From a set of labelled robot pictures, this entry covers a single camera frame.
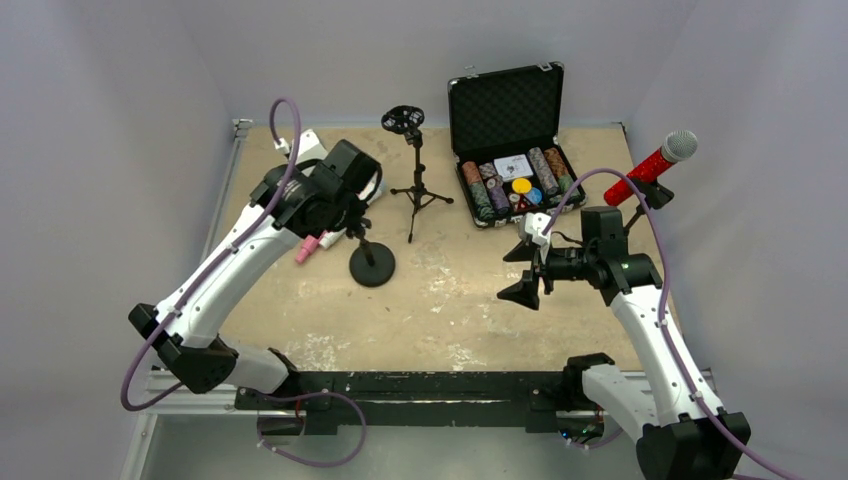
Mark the white card deck box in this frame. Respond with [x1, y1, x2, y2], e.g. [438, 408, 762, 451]
[492, 154, 534, 182]

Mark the black poker chip case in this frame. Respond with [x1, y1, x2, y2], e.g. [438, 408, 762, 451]
[447, 61, 577, 229]

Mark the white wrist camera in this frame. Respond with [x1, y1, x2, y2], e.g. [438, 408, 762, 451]
[296, 129, 328, 176]
[518, 213, 551, 261]

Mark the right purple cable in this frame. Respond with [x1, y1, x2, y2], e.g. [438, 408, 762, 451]
[541, 167, 783, 480]

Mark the pink microphone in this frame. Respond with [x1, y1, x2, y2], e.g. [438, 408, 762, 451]
[295, 235, 323, 265]

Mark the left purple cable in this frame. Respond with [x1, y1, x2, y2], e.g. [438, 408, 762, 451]
[119, 97, 303, 413]

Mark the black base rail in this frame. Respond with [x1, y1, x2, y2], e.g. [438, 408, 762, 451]
[235, 371, 615, 443]

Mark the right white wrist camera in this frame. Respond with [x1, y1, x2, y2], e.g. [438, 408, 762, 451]
[518, 213, 551, 261]

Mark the yellow dealer chip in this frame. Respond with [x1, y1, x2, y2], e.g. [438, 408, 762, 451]
[511, 178, 533, 195]

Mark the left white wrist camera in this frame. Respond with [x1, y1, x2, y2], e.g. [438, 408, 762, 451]
[296, 129, 328, 176]

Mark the black tripod mic stand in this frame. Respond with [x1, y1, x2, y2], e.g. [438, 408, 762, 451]
[381, 105, 454, 244]

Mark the red glitter microphone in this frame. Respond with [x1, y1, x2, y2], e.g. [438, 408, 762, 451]
[603, 130, 699, 207]

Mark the white microphone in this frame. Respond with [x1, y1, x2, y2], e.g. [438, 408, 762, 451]
[319, 230, 346, 250]

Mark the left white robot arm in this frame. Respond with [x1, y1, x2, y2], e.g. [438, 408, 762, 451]
[128, 140, 382, 394]

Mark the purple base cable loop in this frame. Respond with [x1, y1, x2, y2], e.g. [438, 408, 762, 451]
[256, 390, 368, 469]

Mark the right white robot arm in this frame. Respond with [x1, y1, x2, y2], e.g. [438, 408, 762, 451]
[497, 206, 751, 479]

